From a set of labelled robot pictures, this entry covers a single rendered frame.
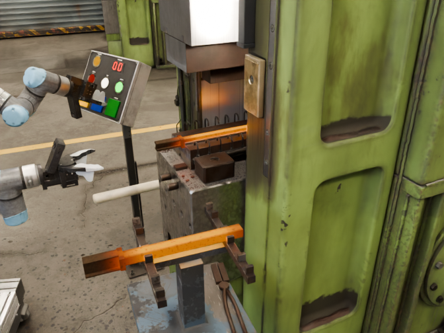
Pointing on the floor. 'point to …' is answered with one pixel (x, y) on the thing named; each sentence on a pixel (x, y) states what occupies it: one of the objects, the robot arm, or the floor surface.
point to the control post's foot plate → (137, 270)
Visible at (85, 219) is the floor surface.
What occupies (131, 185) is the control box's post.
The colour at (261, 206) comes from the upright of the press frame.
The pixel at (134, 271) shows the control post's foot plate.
